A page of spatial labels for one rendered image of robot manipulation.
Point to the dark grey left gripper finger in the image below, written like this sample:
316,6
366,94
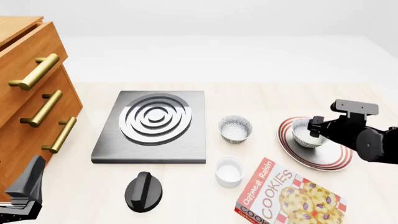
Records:
29,179

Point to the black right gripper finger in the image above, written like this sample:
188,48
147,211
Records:
314,133

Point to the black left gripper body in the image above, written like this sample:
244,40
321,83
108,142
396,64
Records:
21,211

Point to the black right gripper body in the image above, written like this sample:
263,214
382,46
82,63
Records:
319,127

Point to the patterned black-white bowl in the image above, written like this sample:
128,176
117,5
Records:
235,130
303,140

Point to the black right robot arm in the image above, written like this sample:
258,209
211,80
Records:
370,144

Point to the plate with red rings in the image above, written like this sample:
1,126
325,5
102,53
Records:
323,156

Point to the flat plate on black stalk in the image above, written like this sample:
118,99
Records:
357,107

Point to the flat black stove plate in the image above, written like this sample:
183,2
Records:
109,144

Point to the oatmeal raisin cookies box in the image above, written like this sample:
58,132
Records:
280,193

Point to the small white ramekin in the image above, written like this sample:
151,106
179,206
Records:
229,172

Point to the round black stove knob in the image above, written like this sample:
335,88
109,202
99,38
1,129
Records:
143,193

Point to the wooden drawer, slightly open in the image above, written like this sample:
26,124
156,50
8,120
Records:
18,63

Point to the wooden cabinet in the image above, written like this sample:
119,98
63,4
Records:
18,25

